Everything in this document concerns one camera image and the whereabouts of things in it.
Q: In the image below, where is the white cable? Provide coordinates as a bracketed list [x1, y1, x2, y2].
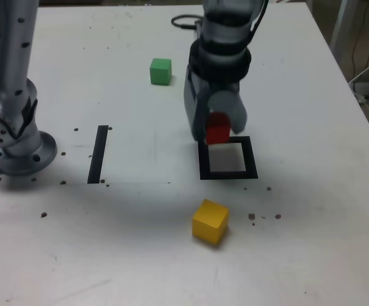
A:
[348, 46, 369, 119]

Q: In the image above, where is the black tape strip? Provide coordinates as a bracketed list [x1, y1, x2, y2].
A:
[87, 125, 109, 185]

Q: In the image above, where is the black tape square outline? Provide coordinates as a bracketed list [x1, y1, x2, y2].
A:
[197, 136, 259, 181]

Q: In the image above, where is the green cube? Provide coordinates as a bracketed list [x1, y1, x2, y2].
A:
[149, 58, 173, 86]

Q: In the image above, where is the yellow cube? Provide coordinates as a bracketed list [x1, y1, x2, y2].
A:
[191, 198, 230, 245]

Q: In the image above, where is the white frame leg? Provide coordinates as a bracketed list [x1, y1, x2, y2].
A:
[329, 0, 351, 58]

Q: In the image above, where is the red cube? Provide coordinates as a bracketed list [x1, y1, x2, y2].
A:
[205, 111, 231, 145]

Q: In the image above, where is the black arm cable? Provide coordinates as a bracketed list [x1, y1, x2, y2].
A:
[171, 0, 270, 42]

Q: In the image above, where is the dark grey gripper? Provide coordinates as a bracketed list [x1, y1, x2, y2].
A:
[184, 64, 249, 142]

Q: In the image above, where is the thin black cable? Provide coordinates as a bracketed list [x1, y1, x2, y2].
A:
[351, 0, 369, 80]

